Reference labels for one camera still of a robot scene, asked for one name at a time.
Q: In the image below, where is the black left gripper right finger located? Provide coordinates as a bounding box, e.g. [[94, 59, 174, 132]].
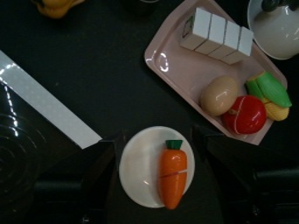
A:
[[190, 125, 299, 224]]

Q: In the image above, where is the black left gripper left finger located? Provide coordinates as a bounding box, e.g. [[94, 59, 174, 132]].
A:
[[33, 131, 120, 224]]

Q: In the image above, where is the white oval plate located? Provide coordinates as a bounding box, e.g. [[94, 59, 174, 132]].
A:
[[117, 125, 196, 209]]

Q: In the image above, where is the orange toy carrot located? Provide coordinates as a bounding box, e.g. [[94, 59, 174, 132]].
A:
[[156, 139, 189, 210]]

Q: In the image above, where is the red bell pepper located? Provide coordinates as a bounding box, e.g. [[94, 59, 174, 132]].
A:
[[220, 94, 268, 135]]

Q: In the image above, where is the peach apple fruit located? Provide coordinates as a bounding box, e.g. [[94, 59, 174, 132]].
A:
[[198, 75, 238, 117]]

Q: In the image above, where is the toy corn with green husk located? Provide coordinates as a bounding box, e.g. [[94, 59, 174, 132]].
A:
[[244, 71, 293, 122]]

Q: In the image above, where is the pink serving tray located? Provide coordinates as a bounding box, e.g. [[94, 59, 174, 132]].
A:
[[144, 0, 288, 146]]

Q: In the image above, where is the white sliced toy block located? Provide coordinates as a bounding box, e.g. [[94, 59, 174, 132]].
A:
[[178, 7, 254, 66]]

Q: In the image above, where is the yellow toy bell pepper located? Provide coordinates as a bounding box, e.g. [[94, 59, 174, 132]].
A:
[[35, 0, 86, 19]]

